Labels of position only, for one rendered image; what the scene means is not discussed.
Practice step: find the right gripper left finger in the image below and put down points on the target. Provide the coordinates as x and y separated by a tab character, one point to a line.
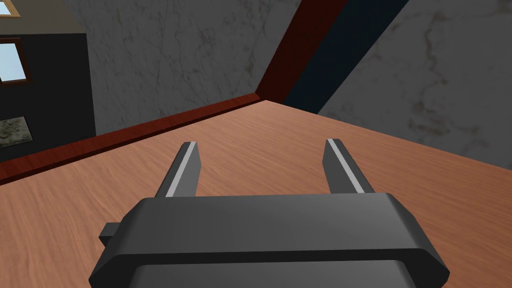
184	176

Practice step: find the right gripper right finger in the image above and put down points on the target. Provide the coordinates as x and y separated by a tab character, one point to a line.
344	176

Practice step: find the dark brown framed window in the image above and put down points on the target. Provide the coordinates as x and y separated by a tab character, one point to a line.
10	62

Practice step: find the light wood framed window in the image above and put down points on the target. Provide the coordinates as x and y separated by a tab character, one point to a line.
6	8

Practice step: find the grey mottled wall picture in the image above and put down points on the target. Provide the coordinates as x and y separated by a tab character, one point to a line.
12	132

